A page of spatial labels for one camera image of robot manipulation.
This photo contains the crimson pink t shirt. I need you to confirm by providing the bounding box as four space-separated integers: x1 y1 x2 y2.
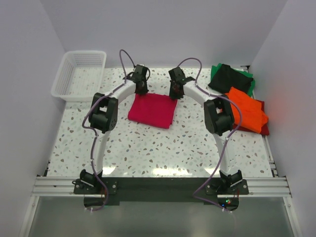
128 93 178 129

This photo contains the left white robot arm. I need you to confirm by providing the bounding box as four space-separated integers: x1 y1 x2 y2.
80 65 151 194

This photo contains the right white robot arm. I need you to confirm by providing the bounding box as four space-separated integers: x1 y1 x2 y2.
168 67 242 194

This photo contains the folded green t shirt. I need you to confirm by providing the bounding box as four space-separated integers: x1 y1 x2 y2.
210 63 256 97

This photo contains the folded black t shirt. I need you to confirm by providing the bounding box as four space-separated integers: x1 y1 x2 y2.
207 64 254 94

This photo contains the white plastic basket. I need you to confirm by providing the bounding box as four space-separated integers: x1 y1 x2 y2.
51 50 107 102

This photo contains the folded orange t shirt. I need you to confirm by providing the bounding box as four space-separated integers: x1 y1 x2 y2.
226 87 270 136

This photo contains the folded dark red t shirt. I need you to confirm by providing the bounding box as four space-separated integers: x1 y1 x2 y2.
237 100 270 135

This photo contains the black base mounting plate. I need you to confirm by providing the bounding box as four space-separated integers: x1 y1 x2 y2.
72 177 249 210

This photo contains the aluminium frame rail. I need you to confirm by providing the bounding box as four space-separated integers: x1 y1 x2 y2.
31 177 292 198

